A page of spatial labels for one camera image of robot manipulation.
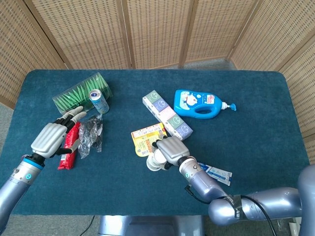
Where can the clear box green tea bags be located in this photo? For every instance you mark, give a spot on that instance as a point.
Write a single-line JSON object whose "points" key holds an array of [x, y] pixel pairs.
{"points": [[73, 98]]}

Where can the blue detergent pump bottle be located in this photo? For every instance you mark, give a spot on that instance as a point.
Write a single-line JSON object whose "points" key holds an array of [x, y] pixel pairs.
{"points": [[192, 103]]}

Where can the crumpled clear plastic wrapper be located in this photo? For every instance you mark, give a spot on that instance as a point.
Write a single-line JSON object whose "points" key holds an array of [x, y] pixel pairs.
{"points": [[89, 135]]}

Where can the yellow die-cut packet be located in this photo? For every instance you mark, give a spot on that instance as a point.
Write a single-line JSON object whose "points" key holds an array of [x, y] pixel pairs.
{"points": [[145, 146]]}

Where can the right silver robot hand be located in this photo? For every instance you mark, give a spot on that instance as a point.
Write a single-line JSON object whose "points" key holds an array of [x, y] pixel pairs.
{"points": [[173, 148]]}

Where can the blue white toothpaste tube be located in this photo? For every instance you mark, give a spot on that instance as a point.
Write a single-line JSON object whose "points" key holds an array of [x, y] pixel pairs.
{"points": [[219, 174]]}

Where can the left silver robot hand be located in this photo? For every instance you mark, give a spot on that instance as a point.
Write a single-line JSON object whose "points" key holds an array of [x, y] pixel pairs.
{"points": [[48, 140]]}

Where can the yellow flat box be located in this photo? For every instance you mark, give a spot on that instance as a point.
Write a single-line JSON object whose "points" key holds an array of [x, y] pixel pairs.
{"points": [[147, 130]]}

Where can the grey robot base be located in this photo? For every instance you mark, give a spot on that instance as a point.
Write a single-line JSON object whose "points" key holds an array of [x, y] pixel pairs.
{"points": [[152, 226]]}

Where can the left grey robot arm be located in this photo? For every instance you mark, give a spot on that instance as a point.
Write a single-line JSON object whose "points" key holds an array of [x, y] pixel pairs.
{"points": [[17, 182]]}

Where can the red snack package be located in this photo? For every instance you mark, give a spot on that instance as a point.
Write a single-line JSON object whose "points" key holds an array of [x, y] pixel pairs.
{"points": [[69, 159]]}

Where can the dark blue table cloth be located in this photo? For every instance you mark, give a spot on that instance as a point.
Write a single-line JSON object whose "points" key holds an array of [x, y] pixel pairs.
{"points": [[123, 191]]}

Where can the light blue drink can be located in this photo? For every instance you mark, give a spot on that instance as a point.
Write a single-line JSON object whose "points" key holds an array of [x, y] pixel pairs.
{"points": [[99, 104]]}

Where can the long pastel tissue pack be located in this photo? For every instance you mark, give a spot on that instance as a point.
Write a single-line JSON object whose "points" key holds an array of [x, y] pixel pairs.
{"points": [[167, 115]]}

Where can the woven folding screen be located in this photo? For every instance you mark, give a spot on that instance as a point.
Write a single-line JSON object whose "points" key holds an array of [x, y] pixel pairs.
{"points": [[157, 32]]}

